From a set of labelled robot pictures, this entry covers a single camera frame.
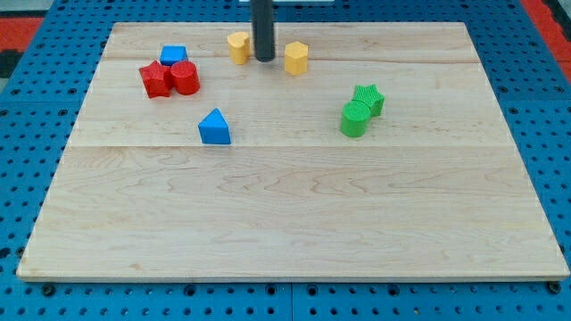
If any light wooden board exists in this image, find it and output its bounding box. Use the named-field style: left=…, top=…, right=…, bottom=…
left=17, top=22, right=569, bottom=283

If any yellow heart block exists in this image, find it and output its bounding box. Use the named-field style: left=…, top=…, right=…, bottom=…
left=227, top=31, right=251, bottom=65

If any red star block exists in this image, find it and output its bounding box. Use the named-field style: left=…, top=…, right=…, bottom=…
left=139, top=61, right=173, bottom=98

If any blue cube block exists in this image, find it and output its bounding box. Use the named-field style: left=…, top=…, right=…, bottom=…
left=159, top=45, right=188, bottom=66

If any blue triangle block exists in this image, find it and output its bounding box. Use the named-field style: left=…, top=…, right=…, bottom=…
left=198, top=108, right=231, bottom=144

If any yellow hexagon block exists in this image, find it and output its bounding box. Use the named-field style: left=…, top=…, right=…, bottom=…
left=284, top=42, right=309, bottom=75

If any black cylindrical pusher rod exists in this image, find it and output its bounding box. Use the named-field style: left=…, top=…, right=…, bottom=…
left=250, top=0, right=275, bottom=62

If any green star block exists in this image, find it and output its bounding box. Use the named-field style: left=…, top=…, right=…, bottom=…
left=352, top=84, right=385, bottom=118

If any red cylinder block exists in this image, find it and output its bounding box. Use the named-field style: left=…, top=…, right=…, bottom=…
left=170, top=61, right=200, bottom=95

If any green cylinder block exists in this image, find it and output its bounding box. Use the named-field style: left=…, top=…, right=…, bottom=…
left=340, top=101, right=371, bottom=137

